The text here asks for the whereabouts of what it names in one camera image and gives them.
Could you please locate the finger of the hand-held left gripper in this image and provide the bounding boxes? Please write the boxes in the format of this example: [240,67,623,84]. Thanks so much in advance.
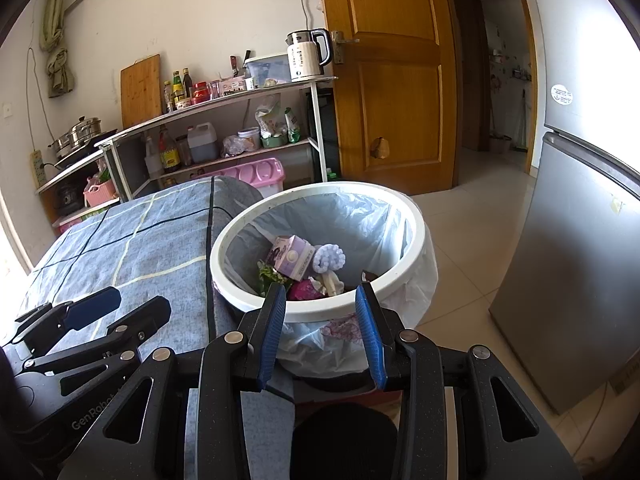
[12,287,122,356]
[22,296,172,396]

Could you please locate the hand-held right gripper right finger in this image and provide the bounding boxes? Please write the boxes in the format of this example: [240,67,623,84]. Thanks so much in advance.
[355,282,573,480]

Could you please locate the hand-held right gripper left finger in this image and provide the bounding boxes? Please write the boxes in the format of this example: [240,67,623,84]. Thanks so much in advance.
[57,285,287,480]

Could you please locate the white round trash bin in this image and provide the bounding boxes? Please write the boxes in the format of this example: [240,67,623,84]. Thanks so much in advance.
[210,180,440,381]

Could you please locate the magenta wrapper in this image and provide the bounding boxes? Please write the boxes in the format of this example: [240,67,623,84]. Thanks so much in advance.
[287,277,326,302]

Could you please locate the green snack bag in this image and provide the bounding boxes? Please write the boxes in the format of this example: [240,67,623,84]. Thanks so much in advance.
[256,259,293,296]

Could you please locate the lavender drink carton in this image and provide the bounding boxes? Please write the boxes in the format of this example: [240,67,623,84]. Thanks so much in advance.
[267,234,316,282]

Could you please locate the white foam fruit net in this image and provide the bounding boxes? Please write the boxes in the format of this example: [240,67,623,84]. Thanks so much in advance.
[312,243,347,273]

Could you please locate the translucent plastic bin liner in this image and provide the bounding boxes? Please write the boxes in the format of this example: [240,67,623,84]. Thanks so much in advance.
[222,192,440,378]

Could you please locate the green and red cartons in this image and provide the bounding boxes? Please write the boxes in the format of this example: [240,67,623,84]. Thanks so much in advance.
[52,205,121,233]

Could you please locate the dark rice cooker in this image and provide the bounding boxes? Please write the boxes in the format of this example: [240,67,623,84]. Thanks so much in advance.
[52,182,86,216]

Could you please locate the pink plastic basket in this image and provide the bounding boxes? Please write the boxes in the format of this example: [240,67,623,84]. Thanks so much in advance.
[83,180,118,207]

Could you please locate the small white shelf rack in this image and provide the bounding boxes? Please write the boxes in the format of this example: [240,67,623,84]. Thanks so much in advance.
[36,147,123,226]

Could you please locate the black induction cooker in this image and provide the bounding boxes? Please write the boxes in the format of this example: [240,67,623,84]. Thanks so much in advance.
[52,129,121,171]

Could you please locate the clear plastic bottle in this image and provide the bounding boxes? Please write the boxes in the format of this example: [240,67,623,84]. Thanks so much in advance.
[144,135,163,177]

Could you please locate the soy sauce bottle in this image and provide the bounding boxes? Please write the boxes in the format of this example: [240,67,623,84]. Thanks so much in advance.
[159,126,182,171]

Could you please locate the pink storage box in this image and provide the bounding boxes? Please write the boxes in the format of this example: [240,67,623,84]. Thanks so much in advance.
[192,157,286,198]

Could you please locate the steel steamer pot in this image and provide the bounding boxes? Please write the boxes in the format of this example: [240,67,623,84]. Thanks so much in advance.
[48,116,103,158]

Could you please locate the white jerrycan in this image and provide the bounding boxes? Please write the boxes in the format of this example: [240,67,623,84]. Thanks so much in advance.
[187,121,219,162]

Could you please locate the crumpled clear plastic bag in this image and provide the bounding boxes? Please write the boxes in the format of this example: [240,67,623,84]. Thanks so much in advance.
[221,134,248,157]

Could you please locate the grey refrigerator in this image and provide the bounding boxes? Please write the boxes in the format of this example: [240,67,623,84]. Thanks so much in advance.
[487,35,640,416]

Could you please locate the green pouch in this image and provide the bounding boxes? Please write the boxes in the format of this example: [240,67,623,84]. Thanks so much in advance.
[284,106,302,143]

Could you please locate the wooden cutting board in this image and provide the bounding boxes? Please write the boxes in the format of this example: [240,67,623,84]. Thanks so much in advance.
[120,53,162,130]

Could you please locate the black appliance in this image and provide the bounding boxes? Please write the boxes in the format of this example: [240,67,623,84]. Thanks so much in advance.
[306,87,343,186]

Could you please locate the large white shelf rack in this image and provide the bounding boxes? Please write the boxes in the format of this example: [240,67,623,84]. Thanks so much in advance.
[95,75,338,201]

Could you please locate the white food bag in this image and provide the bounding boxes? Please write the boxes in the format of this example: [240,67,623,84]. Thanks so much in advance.
[255,95,283,138]

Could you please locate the hanging green cloth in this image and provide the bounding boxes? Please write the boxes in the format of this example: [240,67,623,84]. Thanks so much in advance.
[40,0,77,98]

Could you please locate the wooden door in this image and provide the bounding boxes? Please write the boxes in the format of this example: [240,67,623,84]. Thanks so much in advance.
[316,0,458,197]

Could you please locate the kitchen knives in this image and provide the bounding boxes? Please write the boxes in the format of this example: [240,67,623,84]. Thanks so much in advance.
[229,50,253,78]

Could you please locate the clear storage box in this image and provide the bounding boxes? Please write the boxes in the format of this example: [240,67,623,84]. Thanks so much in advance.
[243,54,293,88]

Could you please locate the white electric kettle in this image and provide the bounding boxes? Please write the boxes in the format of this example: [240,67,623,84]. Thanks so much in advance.
[286,28,333,83]

